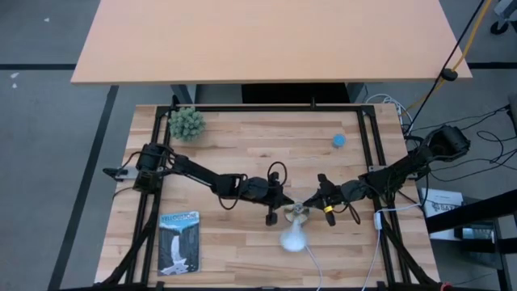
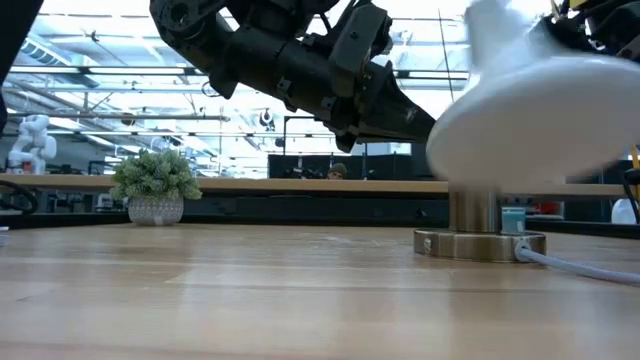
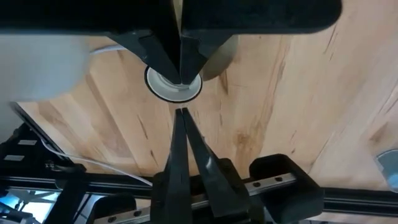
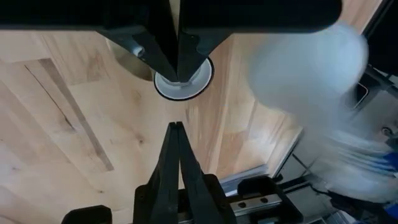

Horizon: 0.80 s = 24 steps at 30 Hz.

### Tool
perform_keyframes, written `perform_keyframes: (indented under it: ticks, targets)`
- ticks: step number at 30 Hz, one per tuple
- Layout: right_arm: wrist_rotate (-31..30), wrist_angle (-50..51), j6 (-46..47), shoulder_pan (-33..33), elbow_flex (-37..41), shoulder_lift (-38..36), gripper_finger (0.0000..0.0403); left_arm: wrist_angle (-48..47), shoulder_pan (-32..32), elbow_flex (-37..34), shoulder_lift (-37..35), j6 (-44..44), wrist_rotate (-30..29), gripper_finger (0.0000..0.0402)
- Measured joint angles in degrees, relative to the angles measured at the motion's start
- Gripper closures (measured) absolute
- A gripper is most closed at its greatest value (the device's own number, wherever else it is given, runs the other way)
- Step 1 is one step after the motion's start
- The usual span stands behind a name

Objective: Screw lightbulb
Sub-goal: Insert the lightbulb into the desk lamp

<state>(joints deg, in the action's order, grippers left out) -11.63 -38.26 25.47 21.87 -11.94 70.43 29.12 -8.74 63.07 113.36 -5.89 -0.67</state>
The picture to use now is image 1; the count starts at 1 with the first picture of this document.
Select grey chair base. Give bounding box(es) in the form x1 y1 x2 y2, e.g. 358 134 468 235
490 0 517 36

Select brass lamp socket base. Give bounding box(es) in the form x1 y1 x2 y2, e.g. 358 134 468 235
282 200 311 224

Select black metal rack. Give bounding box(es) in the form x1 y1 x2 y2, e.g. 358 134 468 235
426 189 517 291

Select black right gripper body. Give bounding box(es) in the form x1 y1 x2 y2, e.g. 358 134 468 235
317 174 368 227

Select white flood lightbulb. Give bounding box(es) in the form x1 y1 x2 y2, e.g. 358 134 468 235
280 217 309 253

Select white cable with inline switch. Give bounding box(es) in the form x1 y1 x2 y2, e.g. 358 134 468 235
360 203 423 291

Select green plant in white pot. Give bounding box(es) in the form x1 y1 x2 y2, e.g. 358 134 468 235
167 106 207 142

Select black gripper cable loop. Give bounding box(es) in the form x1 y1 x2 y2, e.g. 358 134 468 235
267 161 288 188

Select tan wooden desk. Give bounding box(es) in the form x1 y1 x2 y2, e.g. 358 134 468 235
70 0 473 85

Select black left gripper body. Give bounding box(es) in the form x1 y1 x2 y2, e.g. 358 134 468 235
244 172 284 226

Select white cable bundle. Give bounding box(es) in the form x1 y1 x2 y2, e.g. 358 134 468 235
365 93 415 130

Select black floor cables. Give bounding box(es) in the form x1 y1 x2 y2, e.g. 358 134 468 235
427 103 517 183

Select yellow hanging cable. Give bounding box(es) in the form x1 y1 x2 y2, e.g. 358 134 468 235
406 0 494 114

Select white lamp cord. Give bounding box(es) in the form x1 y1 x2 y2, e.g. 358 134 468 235
305 243 324 291

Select black hanging cable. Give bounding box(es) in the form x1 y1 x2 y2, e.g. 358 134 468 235
406 0 488 137

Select black aluminium table frame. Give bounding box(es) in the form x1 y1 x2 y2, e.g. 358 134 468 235
95 95 445 291

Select Yellowstone waterfall book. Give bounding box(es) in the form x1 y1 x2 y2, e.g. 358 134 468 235
157 210 201 276

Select white printed box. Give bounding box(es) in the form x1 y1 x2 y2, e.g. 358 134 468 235
419 188 464 242

